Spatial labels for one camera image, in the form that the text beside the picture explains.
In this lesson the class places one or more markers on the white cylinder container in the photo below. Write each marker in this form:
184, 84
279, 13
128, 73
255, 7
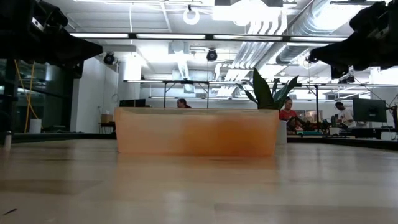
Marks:
35, 127

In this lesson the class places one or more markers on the small black sliver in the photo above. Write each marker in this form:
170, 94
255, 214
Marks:
9, 212

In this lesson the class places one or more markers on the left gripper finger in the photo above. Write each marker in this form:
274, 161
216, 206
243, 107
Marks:
76, 68
81, 48

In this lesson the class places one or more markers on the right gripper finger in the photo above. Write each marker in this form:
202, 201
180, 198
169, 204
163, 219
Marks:
339, 72
348, 53

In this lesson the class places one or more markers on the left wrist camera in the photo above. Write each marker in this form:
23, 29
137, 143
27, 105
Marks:
49, 14

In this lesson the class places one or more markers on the large black computer monitor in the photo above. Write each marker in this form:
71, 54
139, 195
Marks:
370, 110

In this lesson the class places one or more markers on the black overhead light bar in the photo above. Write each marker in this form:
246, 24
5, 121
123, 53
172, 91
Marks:
171, 36

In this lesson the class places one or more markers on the small white post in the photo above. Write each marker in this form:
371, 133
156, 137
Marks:
7, 141

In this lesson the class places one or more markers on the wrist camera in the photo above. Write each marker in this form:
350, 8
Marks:
49, 14
370, 17

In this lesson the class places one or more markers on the green leafy plant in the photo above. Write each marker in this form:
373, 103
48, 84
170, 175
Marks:
262, 90

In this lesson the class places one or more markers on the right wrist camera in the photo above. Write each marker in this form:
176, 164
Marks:
370, 17

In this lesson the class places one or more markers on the orange translucent plastic bin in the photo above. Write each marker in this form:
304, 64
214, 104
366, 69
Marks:
196, 133

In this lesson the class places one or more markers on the small dark side table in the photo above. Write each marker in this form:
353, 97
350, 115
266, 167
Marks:
107, 124

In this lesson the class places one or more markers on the black office desk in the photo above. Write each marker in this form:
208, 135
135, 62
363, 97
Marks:
373, 132

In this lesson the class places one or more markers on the black ceiling spotlight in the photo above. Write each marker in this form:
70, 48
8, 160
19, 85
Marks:
211, 55
310, 60
347, 81
109, 58

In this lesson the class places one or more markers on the cardboard box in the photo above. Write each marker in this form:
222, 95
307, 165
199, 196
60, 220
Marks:
107, 119

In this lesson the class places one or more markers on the person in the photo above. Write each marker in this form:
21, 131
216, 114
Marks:
286, 115
345, 115
183, 103

